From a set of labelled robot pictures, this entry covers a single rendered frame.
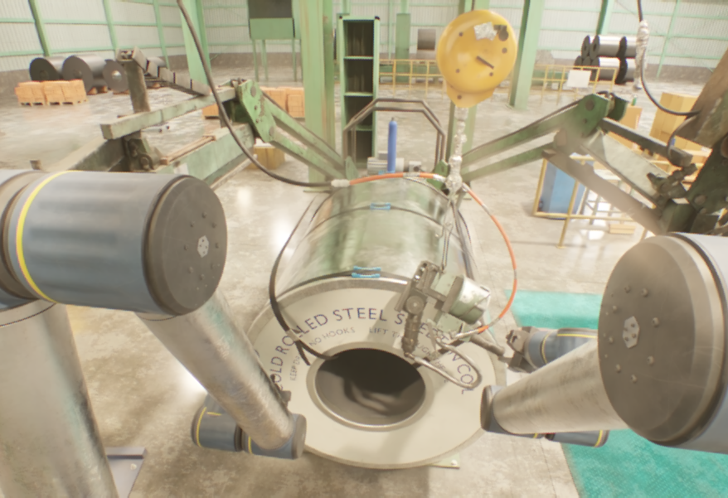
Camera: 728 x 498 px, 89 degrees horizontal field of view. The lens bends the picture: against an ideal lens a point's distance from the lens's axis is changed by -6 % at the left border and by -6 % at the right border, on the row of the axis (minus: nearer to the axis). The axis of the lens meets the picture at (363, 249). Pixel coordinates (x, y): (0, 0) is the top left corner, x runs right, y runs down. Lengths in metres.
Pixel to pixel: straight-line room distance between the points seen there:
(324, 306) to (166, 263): 1.22
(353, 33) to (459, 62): 6.56
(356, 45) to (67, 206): 7.34
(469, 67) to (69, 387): 1.00
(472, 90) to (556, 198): 4.79
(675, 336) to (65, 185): 0.51
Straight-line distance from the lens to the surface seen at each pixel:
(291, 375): 1.87
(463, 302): 1.32
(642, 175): 1.57
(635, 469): 2.98
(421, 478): 2.53
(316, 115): 6.07
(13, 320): 0.60
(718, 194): 1.50
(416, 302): 1.33
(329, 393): 2.04
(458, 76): 1.06
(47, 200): 0.47
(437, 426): 2.02
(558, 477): 2.74
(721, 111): 1.39
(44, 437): 0.68
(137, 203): 0.40
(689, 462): 3.20
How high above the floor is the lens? 2.16
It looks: 28 degrees down
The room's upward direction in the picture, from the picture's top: 1 degrees clockwise
